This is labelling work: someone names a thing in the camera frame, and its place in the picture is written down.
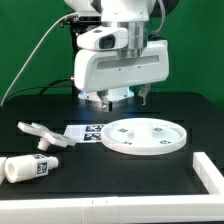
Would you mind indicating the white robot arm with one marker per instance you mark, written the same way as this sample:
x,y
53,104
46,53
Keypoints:
x,y
130,14

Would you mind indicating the white marker sheet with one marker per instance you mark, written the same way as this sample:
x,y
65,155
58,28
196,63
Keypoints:
x,y
88,133

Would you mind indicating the white right fence rail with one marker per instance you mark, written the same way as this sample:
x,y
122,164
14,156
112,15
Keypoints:
x,y
208,173

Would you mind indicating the white left fence rail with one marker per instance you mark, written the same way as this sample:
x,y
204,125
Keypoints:
x,y
2,168

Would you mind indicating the white cross-shaped table base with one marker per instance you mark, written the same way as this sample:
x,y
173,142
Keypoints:
x,y
47,137

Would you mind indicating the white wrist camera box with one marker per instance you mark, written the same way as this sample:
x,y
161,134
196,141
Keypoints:
x,y
104,38

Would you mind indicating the white front fence rail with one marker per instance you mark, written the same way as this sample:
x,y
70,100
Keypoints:
x,y
114,210

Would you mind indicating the white fence rail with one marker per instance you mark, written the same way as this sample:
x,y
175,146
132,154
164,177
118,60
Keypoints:
x,y
208,173
2,168
114,210

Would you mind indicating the white round table top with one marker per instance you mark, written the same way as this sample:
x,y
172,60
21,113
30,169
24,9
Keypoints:
x,y
143,136

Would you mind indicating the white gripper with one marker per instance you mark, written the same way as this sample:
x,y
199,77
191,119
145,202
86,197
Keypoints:
x,y
104,70

